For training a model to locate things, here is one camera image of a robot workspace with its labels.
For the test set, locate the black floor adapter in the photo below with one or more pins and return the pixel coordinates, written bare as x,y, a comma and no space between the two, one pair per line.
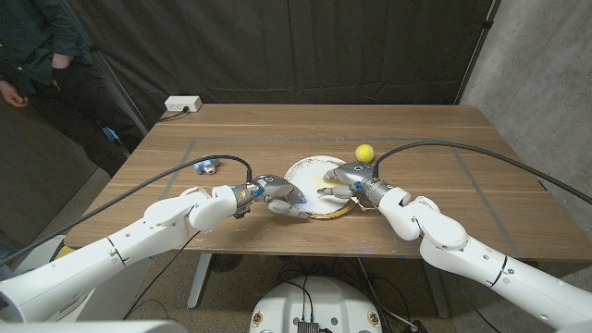
419,327

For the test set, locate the light grey table leg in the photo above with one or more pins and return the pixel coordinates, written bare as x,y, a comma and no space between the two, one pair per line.
437,296
200,279

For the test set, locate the white gold-rimmed paper plate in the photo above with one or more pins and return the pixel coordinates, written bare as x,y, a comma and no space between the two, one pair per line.
305,178

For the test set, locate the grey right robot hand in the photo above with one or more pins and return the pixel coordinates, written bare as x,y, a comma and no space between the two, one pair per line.
358,175

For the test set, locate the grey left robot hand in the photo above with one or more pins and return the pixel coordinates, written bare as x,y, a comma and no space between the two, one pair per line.
277,187

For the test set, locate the yellow tennis ball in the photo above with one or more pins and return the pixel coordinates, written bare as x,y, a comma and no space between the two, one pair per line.
365,153

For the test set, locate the black round floor fan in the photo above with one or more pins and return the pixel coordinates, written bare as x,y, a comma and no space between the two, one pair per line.
225,262

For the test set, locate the white power strip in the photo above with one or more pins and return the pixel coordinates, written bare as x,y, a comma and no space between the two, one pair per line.
182,103

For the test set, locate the blue tape piece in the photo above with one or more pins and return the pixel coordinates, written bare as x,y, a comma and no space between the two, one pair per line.
111,134

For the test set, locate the small blue toy camera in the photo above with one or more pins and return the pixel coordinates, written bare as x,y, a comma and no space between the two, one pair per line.
206,165

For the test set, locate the black backdrop stand pole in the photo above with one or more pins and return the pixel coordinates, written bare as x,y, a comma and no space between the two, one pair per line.
478,46
125,94

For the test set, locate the black backdrop curtain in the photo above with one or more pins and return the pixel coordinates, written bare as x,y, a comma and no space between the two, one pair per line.
300,46

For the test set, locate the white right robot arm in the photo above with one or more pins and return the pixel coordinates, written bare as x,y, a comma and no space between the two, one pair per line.
462,250

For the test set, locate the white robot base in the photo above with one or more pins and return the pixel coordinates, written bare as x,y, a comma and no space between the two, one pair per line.
324,305

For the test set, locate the person in dark green shirt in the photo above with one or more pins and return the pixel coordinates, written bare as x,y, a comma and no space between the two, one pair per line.
28,41

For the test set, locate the yellow black floor item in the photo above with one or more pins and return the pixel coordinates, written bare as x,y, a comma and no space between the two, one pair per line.
65,252

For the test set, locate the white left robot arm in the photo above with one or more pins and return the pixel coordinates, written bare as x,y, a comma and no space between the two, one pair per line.
92,263

